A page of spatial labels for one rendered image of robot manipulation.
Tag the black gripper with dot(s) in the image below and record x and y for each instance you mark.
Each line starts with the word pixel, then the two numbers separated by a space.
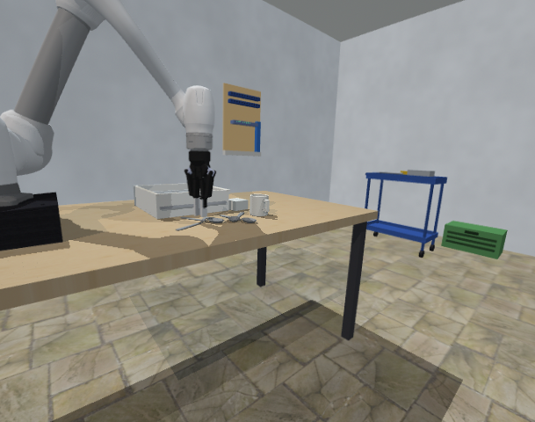
pixel 200 160

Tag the grey mug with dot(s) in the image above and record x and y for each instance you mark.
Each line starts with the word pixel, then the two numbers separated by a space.
pixel 259 204

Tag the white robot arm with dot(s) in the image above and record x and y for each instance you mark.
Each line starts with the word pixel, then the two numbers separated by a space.
pixel 26 138

